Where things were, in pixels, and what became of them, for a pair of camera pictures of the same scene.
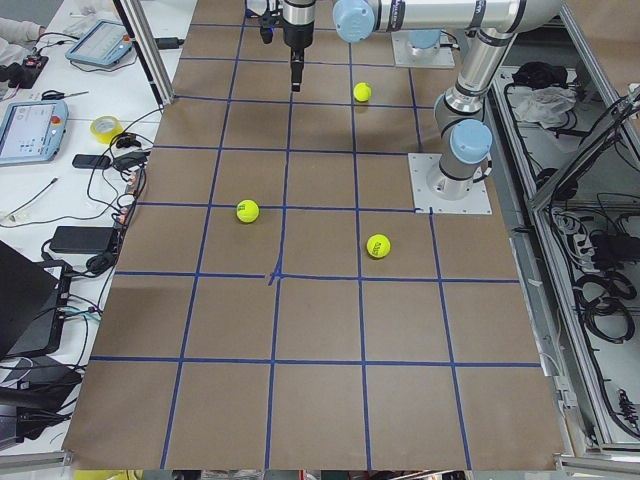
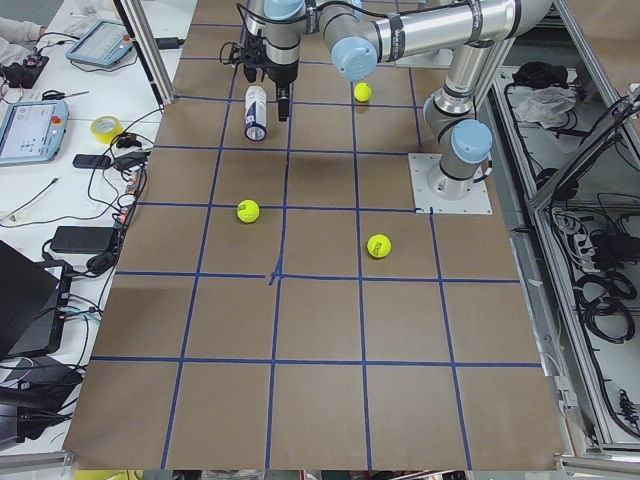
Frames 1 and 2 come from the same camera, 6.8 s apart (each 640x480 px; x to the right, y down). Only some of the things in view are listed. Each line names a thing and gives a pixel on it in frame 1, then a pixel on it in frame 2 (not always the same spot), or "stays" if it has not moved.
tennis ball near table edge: [247, 211] stays
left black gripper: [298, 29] -> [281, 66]
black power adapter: [82, 239] stays
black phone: [91, 161] stays
